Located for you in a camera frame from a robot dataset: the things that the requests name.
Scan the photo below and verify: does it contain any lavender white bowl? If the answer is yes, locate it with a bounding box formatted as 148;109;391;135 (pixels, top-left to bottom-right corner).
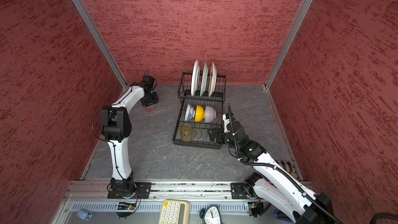
205;105;217;123

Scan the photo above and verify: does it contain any amber drinking glass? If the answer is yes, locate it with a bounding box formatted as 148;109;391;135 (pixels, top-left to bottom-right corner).
180;124;195;142

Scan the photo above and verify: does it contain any pink drinking glass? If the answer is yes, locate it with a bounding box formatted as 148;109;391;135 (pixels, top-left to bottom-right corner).
143;105;156;114

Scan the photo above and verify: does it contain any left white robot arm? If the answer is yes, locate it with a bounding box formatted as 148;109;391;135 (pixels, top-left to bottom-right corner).
99;81;159;199

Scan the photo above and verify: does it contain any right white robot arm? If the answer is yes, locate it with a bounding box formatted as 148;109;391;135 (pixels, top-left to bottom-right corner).
222;120;340;224

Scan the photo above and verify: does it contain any yellow bowl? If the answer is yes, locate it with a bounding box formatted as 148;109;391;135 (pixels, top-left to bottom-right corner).
194;105;205;122

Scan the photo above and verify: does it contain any blue floral white bowl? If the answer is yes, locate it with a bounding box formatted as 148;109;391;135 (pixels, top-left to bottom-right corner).
184;104;195;122

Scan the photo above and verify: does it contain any white plate blue rim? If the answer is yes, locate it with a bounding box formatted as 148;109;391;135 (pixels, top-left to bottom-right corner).
191;60;200;96

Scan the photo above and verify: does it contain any mint green plate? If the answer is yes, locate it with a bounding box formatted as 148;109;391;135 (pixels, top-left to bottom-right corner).
200;63;208;96

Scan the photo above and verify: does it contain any cream plate gold rim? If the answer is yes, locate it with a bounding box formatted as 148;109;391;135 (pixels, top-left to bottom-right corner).
208;63;217;97

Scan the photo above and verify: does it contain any teal alarm clock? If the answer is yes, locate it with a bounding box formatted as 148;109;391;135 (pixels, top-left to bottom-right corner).
199;205;222;224

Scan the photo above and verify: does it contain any yellow calculator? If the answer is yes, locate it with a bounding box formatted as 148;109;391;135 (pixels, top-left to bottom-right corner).
159;200;191;224

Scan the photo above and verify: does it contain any small grey cap object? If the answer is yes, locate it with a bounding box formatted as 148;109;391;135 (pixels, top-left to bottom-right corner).
77;209;93;221

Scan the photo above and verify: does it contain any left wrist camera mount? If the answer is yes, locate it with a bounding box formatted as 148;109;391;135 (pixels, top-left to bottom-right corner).
142;74;157;91

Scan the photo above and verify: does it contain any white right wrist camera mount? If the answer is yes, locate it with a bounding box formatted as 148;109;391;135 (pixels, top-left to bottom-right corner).
222;113;236;133

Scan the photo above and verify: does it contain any black wire dish rack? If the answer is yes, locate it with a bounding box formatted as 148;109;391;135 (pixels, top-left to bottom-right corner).
173;72;227;149

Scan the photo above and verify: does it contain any black corrugated cable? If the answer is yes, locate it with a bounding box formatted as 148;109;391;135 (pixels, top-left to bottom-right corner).
226;103;343;224

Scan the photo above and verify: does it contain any blue handled tool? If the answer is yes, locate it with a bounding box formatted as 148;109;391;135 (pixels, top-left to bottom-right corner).
274;209;293;223

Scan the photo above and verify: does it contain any aluminium corner post right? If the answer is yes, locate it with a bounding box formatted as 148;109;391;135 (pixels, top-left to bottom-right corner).
265;0;313;90

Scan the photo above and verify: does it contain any aluminium corner post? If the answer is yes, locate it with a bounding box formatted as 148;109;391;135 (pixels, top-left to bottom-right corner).
72;0;127;89
265;0;313;90

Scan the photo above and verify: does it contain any aluminium corner post left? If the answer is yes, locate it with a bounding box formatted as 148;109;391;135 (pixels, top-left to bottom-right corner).
72;0;127;89

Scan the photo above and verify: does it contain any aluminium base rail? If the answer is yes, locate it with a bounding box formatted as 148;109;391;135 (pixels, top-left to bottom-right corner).
52;179;282;224

